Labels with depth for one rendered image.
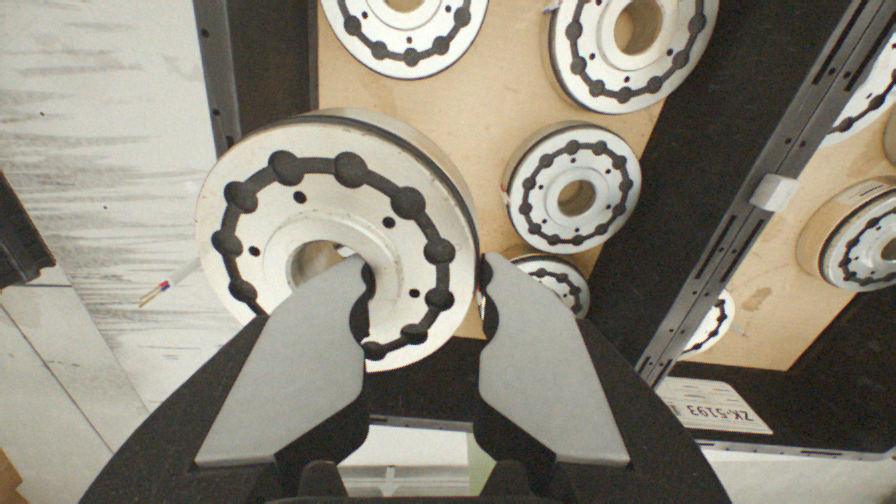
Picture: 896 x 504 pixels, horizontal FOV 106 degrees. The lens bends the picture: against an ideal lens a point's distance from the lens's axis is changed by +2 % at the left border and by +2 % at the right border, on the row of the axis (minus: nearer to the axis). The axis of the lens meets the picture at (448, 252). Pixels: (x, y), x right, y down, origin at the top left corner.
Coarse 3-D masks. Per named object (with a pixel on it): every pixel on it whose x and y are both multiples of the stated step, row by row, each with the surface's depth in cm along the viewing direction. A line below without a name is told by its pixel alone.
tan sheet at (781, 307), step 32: (864, 128) 27; (832, 160) 29; (864, 160) 29; (800, 192) 30; (832, 192) 30; (768, 224) 31; (800, 224) 31; (768, 256) 33; (736, 288) 35; (768, 288) 35; (800, 288) 35; (832, 288) 35; (736, 320) 37; (768, 320) 37; (800, 320) 37; (704, 352) 39; (736, 352) 39; (768, 352) 39; (800, 352) 40
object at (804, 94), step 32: (192, 0) 14; (224, 0) 14; (864, 0) 15; (224, 32) 15; (832, 32) 15; (224, 64) 15; (832, 64) 16; (224, 96) 16; (800, 96) 17; (224, 128) 17; (768, 128) 18; (800, 128) 17; (768, 160) 18; (736, 192) 19; (736, 224) 20; (704, 256) 21; (672, 320) 24; (640, 352) 25; (384, 416) 28; (416, 416) 28; (448, 416) 29
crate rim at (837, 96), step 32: (864, 32) 16; (864, 64) 16; (832, 96) 17; (800, 160) 18; (736, 256) 21; (704, 288) 22; (672, 352) 25; (704, 448) 31; (736, 448) 31; (768, 448) 31; (800, 448) 32; (832, 448) 32; (864, 448) 33
